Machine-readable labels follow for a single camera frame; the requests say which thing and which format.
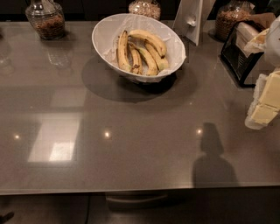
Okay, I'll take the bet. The drawer handle below counter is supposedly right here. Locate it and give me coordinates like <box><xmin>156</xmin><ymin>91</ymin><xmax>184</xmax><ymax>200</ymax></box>
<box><xmin>106</xmin><ymin>193</ymin><xmax>168</xmax><ymax>205</ymax></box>

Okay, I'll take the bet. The white paper bowl liner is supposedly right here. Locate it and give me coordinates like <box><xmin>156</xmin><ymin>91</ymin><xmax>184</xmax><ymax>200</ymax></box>
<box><xmin>92</xmin><ymin>14</ymin><xmax>186</xmax><ymax>83</ymax></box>

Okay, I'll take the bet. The left glass granola jar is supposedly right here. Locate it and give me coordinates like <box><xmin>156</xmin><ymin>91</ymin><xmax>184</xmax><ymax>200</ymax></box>
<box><xmin>25</xmin><ymin>0</ymin><xmax>65</xmax><ymax>40</ymax></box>

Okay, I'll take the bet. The right glass granola jar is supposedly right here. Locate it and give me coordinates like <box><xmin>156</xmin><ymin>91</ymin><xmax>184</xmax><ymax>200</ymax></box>
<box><xmin>215</xmin><ymin>0</ymin><xmax>254</xmax><ymax>41</ymax></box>

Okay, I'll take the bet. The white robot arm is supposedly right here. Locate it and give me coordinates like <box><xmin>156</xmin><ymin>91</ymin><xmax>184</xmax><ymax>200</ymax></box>
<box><xmin>244</xmin><ymin>16</ymin><xmax>280</xmax><ymax>130</ymax></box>

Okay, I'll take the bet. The middle glass cereal jar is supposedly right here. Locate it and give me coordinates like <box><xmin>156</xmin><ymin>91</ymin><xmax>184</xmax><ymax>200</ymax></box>
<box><xmin>129</xmin><ymin>0</ymin><xmax>161</xmax><ymax>20</ymax></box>

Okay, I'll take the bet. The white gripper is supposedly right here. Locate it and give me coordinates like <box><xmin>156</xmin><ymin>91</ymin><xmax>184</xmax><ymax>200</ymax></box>
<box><xmin>244</xmin><ymin>71</ymin><xmax>280</xmax><ymax>130</ymax></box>

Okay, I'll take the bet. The small spotted yellow banana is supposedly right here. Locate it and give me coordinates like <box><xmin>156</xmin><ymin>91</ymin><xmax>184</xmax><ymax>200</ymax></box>
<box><xmin>129</xmin><ymin>43</ymin><xmax>143</xmax><ymax>74</ymax></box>

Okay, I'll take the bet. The white upright stand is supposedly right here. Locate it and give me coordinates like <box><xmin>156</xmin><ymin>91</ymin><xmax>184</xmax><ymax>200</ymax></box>
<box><xmin>172</xmin><ymin>0</ymin><xmax>215</xmax><ymax>46</ymax></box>

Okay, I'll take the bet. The glass granola jar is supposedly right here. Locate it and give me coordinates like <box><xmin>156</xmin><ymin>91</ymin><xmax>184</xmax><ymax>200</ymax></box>
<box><xmin>215</xmin><ymin>0</ymin><xmax>254</xmax><ymax>41</ymax></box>
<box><xmin>25</xmin><ymin>0</ymin><xmax>65</xmax><ymax>40</ymax></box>

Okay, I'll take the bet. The white oval bowl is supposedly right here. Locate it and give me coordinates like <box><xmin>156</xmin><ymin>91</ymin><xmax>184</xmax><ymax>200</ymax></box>
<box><xmin>92</xmin><ymin>13</ymin><xmax>186</xmax><ymax>83</ymax></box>

